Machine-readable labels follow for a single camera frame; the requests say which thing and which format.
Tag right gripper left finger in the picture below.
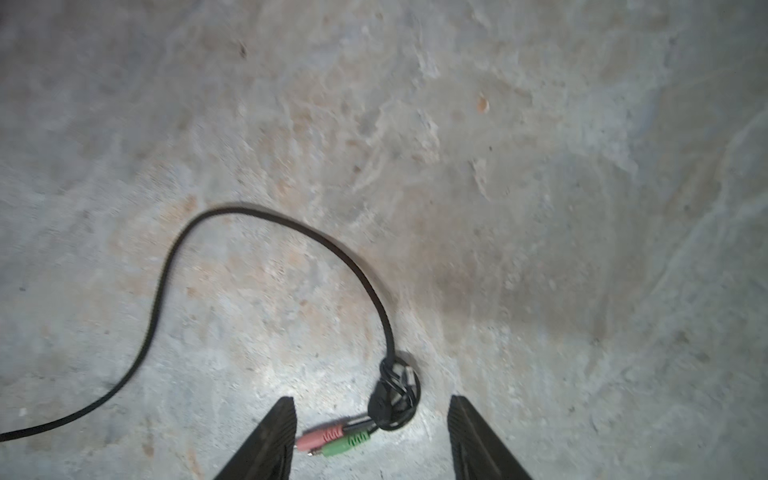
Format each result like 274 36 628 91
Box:
215 396 297 480

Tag white black headphones with cable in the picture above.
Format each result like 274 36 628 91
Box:
1 212 391 464

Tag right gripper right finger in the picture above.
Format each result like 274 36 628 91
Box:
447 395 532 480

